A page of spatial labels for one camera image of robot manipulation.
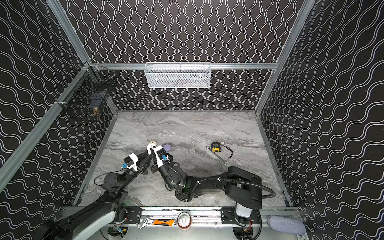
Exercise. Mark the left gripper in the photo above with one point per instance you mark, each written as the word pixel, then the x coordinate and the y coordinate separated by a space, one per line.
pixel 141 162

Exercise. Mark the purple round earbud case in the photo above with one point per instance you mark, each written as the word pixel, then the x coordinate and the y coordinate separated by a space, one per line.
pixel 167 147

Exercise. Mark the white round earbud case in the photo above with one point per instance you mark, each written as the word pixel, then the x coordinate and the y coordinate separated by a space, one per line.
pixel 150 147

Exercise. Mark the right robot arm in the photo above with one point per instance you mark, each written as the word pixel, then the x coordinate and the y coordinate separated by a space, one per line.
pixel 244 188

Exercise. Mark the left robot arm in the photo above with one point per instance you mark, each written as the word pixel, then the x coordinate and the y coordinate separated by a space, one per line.
pixel 108 208

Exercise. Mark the metal rod tool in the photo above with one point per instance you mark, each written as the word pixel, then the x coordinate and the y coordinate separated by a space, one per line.
pixel 216 155

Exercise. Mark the yellow black tape measure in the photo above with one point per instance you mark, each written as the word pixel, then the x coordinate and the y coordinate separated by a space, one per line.
pixel 218 147

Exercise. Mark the adjustable wrench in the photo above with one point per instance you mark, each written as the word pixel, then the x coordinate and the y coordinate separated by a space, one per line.
pixel 144 221

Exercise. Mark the orange utility knife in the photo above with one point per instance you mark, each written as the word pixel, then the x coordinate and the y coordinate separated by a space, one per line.
pixel 164 222

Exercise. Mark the soda can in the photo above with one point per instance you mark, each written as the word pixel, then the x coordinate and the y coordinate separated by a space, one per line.
pixel 184 220

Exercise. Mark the brass object in basket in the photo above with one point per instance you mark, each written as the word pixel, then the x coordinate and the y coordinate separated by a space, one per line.
pixel 96 112

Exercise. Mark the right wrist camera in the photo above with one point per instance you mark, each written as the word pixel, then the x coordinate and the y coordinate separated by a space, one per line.
pixel 160 156

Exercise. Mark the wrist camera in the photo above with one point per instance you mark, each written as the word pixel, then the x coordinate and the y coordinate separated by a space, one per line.
pixel 160 156
pixel 130 162

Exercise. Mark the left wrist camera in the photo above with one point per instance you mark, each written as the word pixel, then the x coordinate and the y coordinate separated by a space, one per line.
pixel 130 162

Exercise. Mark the white wire mesh basket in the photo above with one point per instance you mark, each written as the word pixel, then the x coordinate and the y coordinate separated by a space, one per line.
pixel 177 75

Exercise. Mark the black wire basket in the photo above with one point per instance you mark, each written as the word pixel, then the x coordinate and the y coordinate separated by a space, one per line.
pixel 93 90

